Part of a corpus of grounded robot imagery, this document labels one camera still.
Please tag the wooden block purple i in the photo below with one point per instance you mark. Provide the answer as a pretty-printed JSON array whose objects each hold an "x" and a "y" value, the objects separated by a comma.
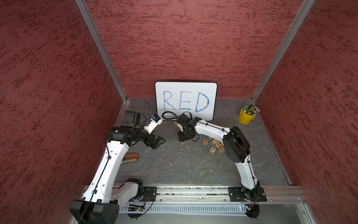
[{"x": 221, "y": 150}]

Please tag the perforated cable duct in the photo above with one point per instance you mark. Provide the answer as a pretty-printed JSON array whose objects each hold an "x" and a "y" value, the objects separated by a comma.
[{"x": 190, "y": 209}]

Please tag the brown striped cylinder case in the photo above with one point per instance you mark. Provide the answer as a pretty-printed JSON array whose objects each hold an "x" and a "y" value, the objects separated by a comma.
[{"x": 130, "y": 157}]

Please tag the aluminium front rail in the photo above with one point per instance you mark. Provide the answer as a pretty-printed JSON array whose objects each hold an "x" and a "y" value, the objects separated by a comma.
[{"x": 191, "y": 194}]

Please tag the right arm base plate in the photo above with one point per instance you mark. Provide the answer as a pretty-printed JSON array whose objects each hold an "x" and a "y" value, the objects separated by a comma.
[{"x": 239, "y": 194}]

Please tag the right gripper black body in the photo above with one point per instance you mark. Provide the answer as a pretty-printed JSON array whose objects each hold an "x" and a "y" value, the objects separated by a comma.
[{"x": 185, "y": 134}]

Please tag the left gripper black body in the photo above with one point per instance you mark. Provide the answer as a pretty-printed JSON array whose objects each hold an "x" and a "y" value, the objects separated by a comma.
[{"x": 148, "y": 138}]

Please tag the pencils and markers bundle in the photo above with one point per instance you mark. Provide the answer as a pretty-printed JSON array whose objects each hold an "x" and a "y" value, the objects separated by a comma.
[{"x": 251, "y": 110}]

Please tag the white dry-erase board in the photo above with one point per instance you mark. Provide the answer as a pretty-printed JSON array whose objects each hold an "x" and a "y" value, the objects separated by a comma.
[{"x": 198, "y": 98}]

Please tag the yellow pencil cup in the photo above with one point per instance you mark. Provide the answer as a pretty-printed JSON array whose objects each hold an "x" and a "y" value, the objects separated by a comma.
[{"x": 245, "y": 118}]

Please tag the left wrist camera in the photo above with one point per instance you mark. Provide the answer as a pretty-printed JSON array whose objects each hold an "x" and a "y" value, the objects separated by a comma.
[{"x": 155, "y": 120}]

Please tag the wooden block letter X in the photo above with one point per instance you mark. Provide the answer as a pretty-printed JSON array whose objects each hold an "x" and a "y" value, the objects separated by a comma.
[{"x": 218, "y": 145}]

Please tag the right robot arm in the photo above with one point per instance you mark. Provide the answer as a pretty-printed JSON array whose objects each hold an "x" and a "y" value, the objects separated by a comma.
[{"x": 237, "y": 149}]

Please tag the wooden block green J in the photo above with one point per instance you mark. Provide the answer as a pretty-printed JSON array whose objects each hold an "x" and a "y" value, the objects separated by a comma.
[{"x": 212, "y": 150}]

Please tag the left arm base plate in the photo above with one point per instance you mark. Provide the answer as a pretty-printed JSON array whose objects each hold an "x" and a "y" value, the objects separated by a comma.
[{"x": 148, "y": 195}]

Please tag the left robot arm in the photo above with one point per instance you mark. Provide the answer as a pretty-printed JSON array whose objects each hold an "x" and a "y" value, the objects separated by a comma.
[{"x": 97, "y": 205}]

